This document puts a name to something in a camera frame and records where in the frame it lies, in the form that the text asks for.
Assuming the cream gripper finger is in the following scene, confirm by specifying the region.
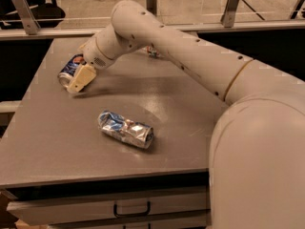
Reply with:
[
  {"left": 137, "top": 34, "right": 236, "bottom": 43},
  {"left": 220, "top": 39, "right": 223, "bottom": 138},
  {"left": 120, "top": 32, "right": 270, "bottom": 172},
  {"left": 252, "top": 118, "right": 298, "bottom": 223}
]
[{"left": 67, "top": 64, "right": 97, "bottom": 94}]

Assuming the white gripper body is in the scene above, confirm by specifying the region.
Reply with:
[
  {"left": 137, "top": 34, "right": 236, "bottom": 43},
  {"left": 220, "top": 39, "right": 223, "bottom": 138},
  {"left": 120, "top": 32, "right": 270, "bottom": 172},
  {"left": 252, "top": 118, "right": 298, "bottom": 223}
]
[{"left": 79, "top": 37, "right": 112, "bottom": 70}]

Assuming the blue pepsi can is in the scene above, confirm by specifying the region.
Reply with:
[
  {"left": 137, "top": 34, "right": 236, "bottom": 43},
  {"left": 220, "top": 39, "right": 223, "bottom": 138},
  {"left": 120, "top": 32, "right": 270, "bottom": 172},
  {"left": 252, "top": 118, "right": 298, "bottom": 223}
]
[{"left": 57, "top": 53, "right": 84, "bottom": 89}]

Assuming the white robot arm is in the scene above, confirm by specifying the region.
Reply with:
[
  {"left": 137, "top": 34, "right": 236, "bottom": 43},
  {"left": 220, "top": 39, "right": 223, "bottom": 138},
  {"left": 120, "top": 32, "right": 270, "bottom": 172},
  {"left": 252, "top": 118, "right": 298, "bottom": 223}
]
[{"left": 68, "top": 0, "right": 305, "bottom": 229}]

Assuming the crushed silver blue can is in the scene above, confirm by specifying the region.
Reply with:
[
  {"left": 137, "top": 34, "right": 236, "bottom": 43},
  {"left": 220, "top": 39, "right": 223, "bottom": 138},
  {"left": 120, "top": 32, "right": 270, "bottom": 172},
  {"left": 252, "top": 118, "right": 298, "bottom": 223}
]
[{"left": 97, "top": 111, "right": 154, "bottom": 149}]

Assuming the clear plastic water bottle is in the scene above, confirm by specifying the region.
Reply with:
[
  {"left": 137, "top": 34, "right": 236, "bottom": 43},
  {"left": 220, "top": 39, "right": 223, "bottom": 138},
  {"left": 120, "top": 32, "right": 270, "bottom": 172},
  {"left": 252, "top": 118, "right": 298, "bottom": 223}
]
[{"left": 145, "top": 46, "right": 160, "bottom": 58}]

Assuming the black office chair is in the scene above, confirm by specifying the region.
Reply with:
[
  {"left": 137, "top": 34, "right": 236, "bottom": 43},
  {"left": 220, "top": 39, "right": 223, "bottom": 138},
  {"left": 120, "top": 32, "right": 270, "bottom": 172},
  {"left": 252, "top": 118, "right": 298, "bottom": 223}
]
[{"left": 0, "top": 0, "right": 66, "bottom": 30}]

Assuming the grey upper drawer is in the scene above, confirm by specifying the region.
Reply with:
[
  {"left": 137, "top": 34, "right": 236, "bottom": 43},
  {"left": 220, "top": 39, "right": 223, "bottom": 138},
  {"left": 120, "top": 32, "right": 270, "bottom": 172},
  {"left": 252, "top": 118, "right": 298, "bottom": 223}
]
[{"left": 7, "top": 186, "right": 210, "bottom": 225}]

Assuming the grey drawer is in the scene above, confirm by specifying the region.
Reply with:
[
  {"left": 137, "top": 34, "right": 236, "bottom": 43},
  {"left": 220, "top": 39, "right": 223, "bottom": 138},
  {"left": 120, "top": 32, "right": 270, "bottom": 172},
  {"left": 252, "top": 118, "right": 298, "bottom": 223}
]
[
  {"left": 48, "top": 210, "right": 211, "bottom": 229},
  {"left": 7, "top": 186, "right": 210, "bottom": 225}
]

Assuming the grey lower drawer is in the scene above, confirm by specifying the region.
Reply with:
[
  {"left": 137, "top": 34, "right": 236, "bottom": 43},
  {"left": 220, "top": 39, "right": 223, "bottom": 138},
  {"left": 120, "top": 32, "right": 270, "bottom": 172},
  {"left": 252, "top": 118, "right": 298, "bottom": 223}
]
[{"left": 48, "top": 210, "right": 211, "bottom": 229}]

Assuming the left metal railing bracket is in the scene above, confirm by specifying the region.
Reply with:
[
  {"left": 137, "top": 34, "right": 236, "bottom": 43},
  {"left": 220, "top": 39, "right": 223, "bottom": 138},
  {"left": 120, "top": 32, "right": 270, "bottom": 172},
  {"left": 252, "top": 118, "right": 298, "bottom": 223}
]
[{"left": 11, "top": 0, "right": 40, "bottom": 35}]

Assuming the metal railing bracket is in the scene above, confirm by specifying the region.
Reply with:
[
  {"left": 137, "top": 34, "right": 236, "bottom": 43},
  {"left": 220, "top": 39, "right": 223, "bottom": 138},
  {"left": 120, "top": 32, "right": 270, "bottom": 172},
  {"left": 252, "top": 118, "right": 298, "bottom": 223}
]
[
  {"left": 11, "top": 0, "right": 40, "bottom": 35},
  {"left": 221, "top": 0, "right": 239, "bottom": 28},
  {"left": 146, "top": 0, "right": 157, "bottom": 15}
]

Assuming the middle metal railing bracket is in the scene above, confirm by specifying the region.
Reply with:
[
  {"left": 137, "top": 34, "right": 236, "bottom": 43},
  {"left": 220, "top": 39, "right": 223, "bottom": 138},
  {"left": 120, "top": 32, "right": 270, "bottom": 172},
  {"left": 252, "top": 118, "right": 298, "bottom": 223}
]
[{"left": 146, "top": 0, "right": 157, "bottom": 15}]

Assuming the black drawer handle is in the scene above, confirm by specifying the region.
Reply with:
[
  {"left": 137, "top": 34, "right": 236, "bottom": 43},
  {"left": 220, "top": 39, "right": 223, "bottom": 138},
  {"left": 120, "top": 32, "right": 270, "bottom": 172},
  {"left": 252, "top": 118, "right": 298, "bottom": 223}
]
[{"left": 112, "top": 201, "right": 152, "bottom": 219}]

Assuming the right metal railing bracket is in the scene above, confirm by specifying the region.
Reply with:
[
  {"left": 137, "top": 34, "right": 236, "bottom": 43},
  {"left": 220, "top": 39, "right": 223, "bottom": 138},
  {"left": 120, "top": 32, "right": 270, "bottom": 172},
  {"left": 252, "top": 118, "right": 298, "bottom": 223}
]
[{"left": 221, "top": 0, "right": 239, "bottom": 28}]

